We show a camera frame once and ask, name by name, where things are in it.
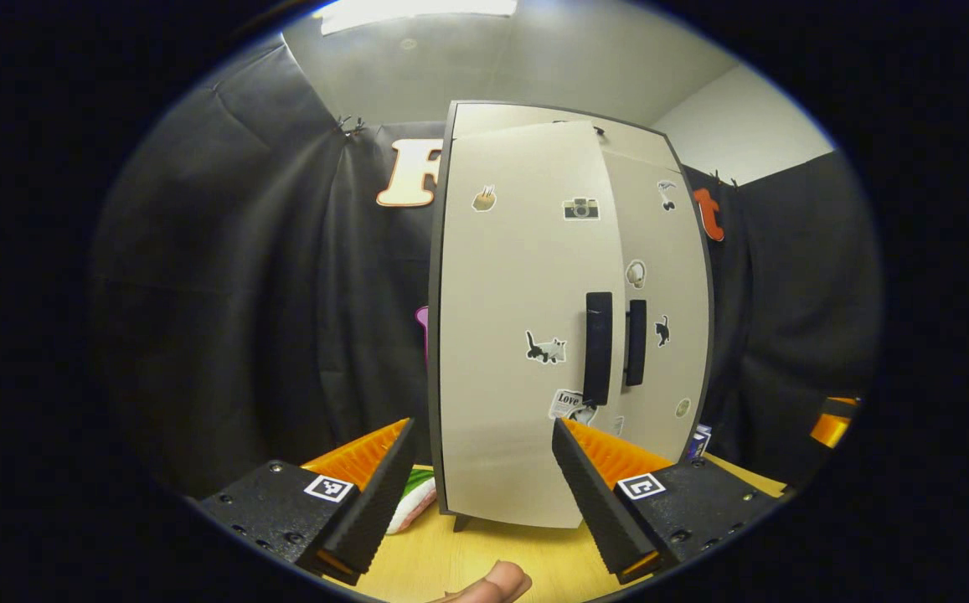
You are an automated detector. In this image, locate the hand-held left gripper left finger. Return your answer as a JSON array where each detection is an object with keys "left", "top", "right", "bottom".
[{"left": 197, "top": 417, "right": 418, "bottom": 585}]

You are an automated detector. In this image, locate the black backdrop cloth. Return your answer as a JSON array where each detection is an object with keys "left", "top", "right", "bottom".
[{"left": 90, "top": 33, "right": 885, "bottom": 499}]

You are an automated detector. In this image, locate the white shoe cabinet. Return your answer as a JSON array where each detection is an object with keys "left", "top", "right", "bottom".
[{"left": 427, "top": 100, "right": 716, "bottom": 533}]

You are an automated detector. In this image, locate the watermelon slice toy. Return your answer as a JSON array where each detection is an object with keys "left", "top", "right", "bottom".
[{"left": 387, "top": 466, "right": 438, "bottom": 535}]

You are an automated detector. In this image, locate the white cabinet door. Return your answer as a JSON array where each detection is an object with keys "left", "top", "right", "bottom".
[
  {"left": 438, "top": 120, "right": 627, "bottom": 530},
  {"left": 601, "top": 151, "right": 713, "bottom": 463}
]

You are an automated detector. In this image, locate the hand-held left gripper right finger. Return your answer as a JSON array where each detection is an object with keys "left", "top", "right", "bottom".
[{"left": 551, "top": 416, "right": 791, "bottom": 585}]

